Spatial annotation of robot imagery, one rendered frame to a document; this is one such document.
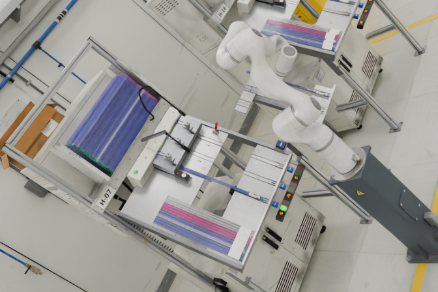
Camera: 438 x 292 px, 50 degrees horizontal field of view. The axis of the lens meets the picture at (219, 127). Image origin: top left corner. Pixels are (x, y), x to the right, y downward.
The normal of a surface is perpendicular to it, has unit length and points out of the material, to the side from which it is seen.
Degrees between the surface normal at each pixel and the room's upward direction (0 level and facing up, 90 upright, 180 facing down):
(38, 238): 90
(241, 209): 47
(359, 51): 90
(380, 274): 0
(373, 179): 90
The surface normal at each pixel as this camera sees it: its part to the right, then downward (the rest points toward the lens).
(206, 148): -0.08, -0.54
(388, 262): -0.72, -0.60
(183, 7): -0.43, 0.78
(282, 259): 0.55, -0.18
